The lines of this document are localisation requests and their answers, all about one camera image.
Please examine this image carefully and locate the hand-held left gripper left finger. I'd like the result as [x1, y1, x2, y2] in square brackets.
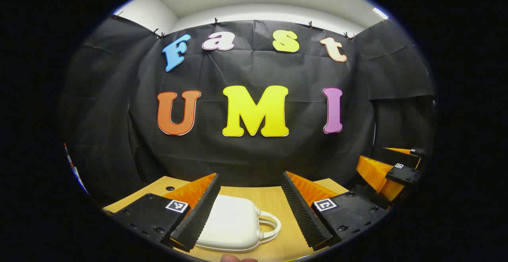
[103, 173, 221, 252]

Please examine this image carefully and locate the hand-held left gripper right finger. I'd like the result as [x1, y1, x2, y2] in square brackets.
[281, 171, 392, 252]

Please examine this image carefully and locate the white suitcase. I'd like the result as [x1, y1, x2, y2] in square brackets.
[194, 195, 282, 253]

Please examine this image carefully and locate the black backdrop cloth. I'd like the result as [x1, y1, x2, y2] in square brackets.
[60, 14, 437, 207]

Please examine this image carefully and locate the computer monitor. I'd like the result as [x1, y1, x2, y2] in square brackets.
[63, 142, 89, 196]

